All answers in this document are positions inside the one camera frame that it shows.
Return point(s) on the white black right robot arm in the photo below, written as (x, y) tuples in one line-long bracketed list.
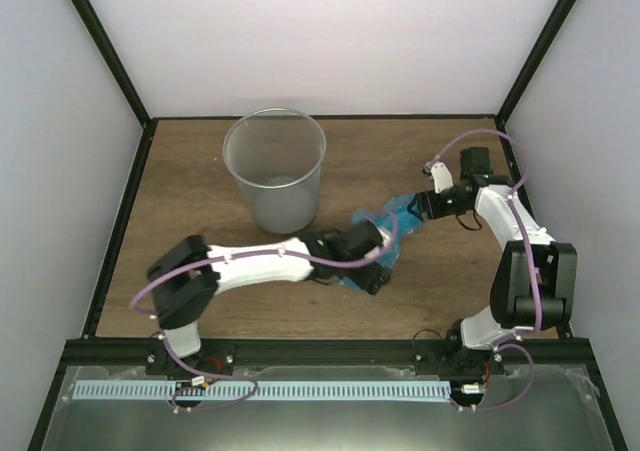
[(533, 287)]

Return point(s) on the black frame post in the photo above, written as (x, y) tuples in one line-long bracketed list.
[(550, 30), (108, 52)]

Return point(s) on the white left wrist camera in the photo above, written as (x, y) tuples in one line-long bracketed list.
[(387, 244)]

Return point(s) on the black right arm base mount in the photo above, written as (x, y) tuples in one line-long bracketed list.
[(434, 353)]

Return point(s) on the black aluminium front rail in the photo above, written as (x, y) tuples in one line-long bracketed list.
[(263, 353)]

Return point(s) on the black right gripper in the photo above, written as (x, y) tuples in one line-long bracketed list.
[(430, 210)]

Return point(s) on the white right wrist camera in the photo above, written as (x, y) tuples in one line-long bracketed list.
[(439, 174)]

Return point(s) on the black frame post right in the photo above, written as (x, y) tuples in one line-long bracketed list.
[(550, 30)]

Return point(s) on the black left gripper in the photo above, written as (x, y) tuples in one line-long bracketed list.
[(376, 278)]

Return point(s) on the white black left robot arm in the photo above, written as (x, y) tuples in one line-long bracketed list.
[(184, 281)]

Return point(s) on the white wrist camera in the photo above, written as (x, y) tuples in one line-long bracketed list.
[(387, 244), (439, 174)]

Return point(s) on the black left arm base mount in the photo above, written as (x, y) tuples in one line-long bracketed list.
[(190, 361)]

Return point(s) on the light blue slotted cable duct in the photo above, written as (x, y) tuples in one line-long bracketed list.
[(402, 391)]

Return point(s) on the black frame post left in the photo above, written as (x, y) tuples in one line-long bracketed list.
[(108, 52)]

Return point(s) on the translucent grey plastic trash bin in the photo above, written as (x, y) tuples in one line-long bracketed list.
[(275, 156)]

